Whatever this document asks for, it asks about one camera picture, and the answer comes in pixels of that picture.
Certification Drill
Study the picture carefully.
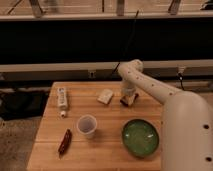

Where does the dark brown eraser block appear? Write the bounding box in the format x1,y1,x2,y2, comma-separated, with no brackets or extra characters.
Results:
120,93,139,107

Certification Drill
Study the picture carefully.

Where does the white sponge block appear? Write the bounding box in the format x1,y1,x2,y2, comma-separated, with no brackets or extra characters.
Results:
97,89,114,104

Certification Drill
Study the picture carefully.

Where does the white toothpaste tube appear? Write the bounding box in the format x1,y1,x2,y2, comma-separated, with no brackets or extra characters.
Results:
57,87,68,118

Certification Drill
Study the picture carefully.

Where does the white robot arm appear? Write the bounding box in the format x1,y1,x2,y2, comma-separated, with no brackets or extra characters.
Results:
118,59,213,171

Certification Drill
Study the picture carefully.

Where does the white ceramic cup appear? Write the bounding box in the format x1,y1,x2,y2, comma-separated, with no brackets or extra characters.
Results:
76,115,97,139

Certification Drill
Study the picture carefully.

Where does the wall power outlet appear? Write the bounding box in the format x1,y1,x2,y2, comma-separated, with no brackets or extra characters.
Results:
88,71,96,79

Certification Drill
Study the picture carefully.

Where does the green ceramic bowl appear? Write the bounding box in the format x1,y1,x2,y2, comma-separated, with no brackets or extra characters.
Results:
122,119,159,158

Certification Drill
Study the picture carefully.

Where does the black hanging cable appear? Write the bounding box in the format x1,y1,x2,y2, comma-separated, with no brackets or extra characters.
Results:
109,9,140,77

